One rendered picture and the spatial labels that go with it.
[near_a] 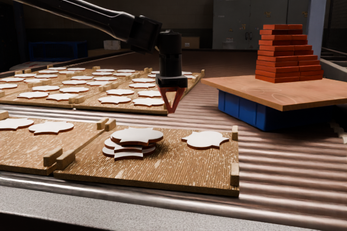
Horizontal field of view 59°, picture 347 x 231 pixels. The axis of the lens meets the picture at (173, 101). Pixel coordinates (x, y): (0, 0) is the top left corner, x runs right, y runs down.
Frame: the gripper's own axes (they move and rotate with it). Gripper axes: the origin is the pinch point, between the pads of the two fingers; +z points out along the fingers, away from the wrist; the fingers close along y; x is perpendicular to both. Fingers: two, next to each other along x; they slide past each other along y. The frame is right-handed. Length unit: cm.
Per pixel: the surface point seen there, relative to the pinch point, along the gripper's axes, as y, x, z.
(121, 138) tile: 1.0, -13.5, 6.3
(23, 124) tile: -27, -44, 8
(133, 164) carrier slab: 8.7, -11.0, 10.5
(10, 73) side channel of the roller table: -154, -85, 7
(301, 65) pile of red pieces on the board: -34, 60, -6
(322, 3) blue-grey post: -119, 131, -37
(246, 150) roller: 1.7, 20.7, 12.7
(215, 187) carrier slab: 22.5, 4.3, 10.9
